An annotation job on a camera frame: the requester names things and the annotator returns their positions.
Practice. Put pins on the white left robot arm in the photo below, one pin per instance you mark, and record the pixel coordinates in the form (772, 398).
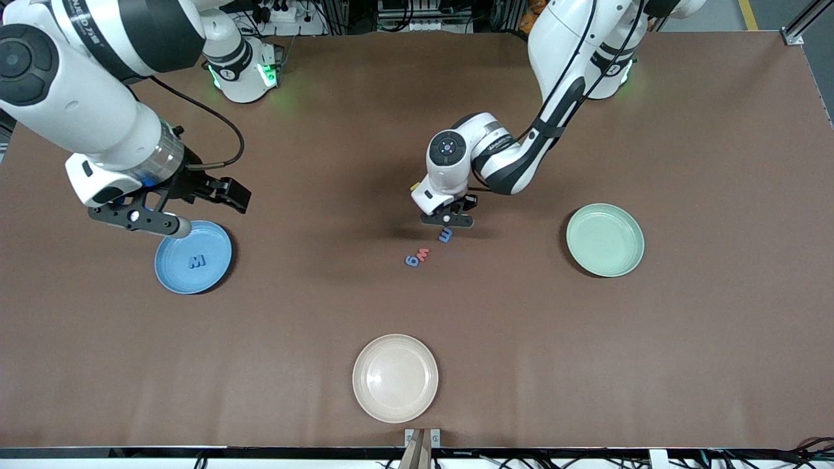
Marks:
(560, 45)

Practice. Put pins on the beige plate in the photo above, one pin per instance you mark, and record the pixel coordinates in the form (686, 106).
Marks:
(395, 378)

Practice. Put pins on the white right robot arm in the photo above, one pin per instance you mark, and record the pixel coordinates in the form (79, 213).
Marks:
(78, 111)

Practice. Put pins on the brown table cover sheet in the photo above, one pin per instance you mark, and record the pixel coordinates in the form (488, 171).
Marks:
(326, 293)

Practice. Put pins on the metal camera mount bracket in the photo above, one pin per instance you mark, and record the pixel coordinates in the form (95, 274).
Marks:
(422, 449)

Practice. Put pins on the blue plate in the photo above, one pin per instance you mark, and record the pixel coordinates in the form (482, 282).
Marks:
(182, 277)

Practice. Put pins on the green plate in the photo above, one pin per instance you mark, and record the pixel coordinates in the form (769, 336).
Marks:
(604, 240)

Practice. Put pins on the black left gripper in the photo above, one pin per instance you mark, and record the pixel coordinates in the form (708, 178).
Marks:
(467, 204)

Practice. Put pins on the white socket strip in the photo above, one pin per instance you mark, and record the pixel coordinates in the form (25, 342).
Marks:
(423, 26)

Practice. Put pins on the red foam small w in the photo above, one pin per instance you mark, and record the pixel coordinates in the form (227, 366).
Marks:
(423, 256)

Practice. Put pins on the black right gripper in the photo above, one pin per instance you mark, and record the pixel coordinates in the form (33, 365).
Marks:
(190, 179)

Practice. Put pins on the blue foam capital M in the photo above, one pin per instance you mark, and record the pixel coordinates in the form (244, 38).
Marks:
(192, 262)

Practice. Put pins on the blue foam small m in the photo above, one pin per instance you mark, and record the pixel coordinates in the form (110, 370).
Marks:
(449, 236)

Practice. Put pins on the aluminium frame profile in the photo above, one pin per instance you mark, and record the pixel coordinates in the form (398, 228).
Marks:
(793, 39)

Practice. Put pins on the white power strip with plugs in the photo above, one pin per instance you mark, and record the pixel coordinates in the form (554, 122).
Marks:
(293, 27)

